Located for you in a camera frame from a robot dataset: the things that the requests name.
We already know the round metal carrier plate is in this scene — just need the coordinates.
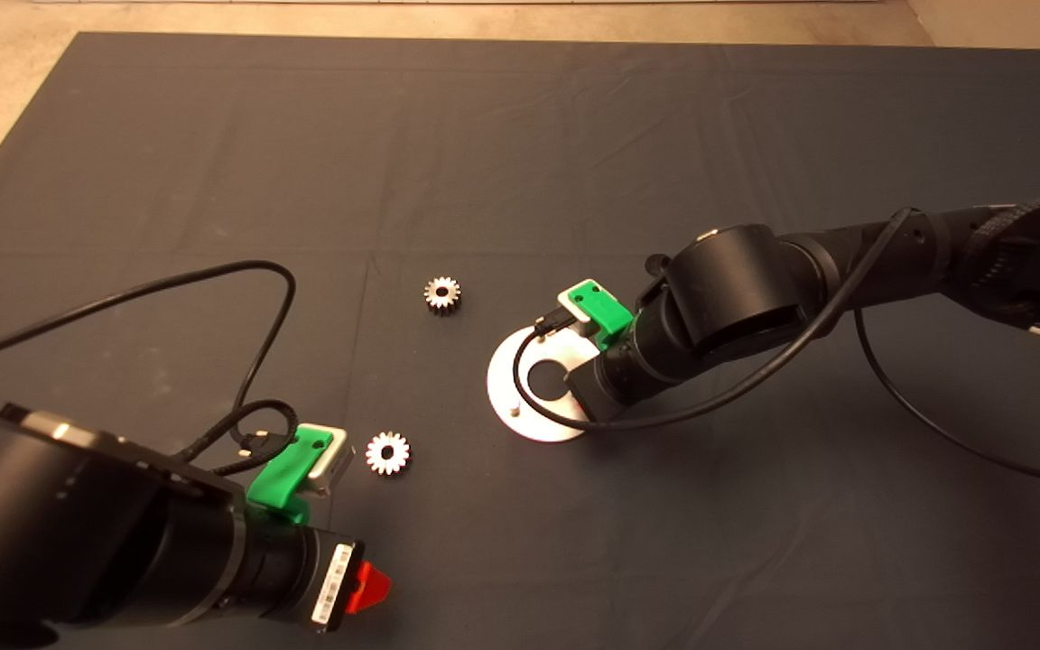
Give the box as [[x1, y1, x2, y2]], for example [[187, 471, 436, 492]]
[[486, 325, 598, 443]]

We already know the smooth black camera cable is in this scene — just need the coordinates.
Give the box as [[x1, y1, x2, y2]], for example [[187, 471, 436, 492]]
[[511, 206, 1040, 493], [0, 261, 297, 452]]

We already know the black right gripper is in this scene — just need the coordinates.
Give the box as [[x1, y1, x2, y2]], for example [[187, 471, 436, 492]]
[[567, 332, 670, 423]]

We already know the thin braided black cable loop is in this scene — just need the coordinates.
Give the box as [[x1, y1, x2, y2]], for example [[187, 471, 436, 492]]
[[179, 400, 300, 478], [637, 255, 673, 308]]

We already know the thick braided black cable sleeve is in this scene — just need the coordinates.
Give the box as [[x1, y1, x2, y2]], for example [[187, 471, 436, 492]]
[[967, 192, 1040, 272]]

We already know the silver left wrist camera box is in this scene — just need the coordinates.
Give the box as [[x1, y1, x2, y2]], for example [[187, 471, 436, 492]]
[[308, 426, 357, 497]]

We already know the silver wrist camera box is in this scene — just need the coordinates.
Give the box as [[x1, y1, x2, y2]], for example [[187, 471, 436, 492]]
[[308, 426, 357, 497], [558, 289, 595, 337]]

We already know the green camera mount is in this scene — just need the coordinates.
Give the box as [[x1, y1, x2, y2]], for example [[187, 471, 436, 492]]
[[570, 280, 636, 351], [246, 426, 336, 526]]

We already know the green left camera mount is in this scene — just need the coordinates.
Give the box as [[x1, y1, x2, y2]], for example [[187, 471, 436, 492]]
[[246, 426, 336, 526]]

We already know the green right camera mount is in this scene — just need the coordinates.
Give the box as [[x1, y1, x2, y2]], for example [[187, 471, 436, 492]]
[[570, 280, 636, 351]]

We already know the small steel planetary gear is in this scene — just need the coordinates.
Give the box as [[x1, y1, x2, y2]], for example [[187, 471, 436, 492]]
[[423, 276, 462, 317], [366, 432, 412, 477]]

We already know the dark grey table cloth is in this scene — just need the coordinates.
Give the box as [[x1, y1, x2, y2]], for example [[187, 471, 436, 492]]
[[0, 33, 1040, 650]]

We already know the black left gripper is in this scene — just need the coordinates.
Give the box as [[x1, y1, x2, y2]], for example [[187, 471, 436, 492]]
[[245, 524, 392, 633]]

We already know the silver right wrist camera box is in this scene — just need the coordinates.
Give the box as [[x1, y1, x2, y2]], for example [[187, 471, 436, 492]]
[[558, 289, 595, 337]]

